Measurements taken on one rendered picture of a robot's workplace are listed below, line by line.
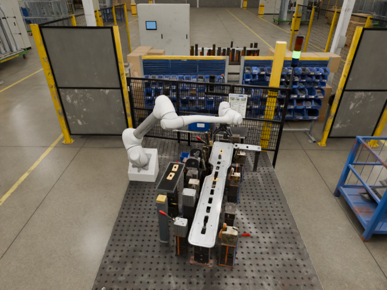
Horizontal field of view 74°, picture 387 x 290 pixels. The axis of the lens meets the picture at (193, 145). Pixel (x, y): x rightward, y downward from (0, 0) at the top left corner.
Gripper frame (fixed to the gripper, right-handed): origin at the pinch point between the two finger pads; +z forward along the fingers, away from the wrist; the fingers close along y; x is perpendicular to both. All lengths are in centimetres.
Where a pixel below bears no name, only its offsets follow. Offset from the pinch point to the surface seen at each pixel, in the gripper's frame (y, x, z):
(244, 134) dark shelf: 22.0, 36.1, 11.0
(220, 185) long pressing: 6, -54, 14
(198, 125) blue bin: -31.2, 35.1, 3.7
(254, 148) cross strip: 33.7, 14.5, 14.0
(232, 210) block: 19, -84, 11
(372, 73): 209, 224, -18
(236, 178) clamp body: 18.7, -43.3, 12.5
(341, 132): 193, 223, 88
